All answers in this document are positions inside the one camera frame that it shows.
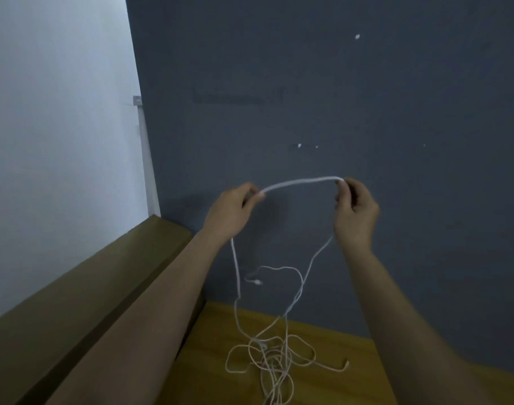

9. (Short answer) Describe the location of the person's left forearm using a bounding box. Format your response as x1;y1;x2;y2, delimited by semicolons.
44;232;226;405

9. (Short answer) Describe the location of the person's right hand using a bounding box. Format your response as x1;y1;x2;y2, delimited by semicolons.
333;177;382;257

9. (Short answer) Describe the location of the person's right forearm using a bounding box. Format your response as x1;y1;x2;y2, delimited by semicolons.
341;244;498;405

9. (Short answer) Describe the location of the single white cable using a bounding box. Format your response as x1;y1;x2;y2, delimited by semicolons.
229;174;351;334

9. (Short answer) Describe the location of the person's left hand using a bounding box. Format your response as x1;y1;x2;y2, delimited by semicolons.
201;182;267;249

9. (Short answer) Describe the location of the plain brown cardboard box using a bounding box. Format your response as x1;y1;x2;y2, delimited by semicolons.
0;215;209;405

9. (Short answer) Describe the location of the tangle of white cables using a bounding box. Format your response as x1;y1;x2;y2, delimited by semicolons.
224;264;353;405

